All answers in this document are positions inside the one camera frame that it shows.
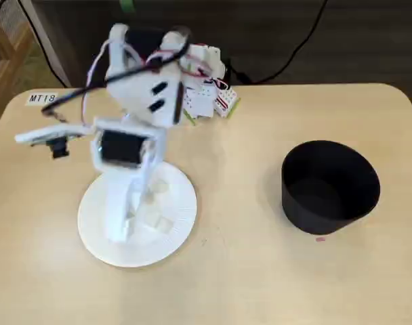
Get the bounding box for white label MT18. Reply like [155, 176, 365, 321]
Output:
[25, 91, 58, 106]

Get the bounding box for thin black cable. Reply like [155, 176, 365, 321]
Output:
[18, 0, 68, 88]

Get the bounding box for wooden shelf frame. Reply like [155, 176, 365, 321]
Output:
[0, 13, 37, 102]

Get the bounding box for wrist camera on white mount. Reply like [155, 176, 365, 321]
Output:
[14, 123, 94, 160]

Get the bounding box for white metal post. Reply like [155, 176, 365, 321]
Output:
[22, 0, 73, 88]

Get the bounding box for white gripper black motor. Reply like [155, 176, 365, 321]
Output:
[89, 116, 167, 244]

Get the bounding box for white foam block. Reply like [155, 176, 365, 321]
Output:
[126, 193, 142, 217]
[150, 178, 170, 194]
[143, 209, 163, 232]
[125, 216, 141, 238]
[157, 217, 176, 237]

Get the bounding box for black power cable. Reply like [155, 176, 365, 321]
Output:
[226, 0, 329, 85]

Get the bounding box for white paper plate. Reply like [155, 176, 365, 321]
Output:
[77, 161, 198, 268]

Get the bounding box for black round pot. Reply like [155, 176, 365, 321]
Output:
[281, 139, 382, 236]

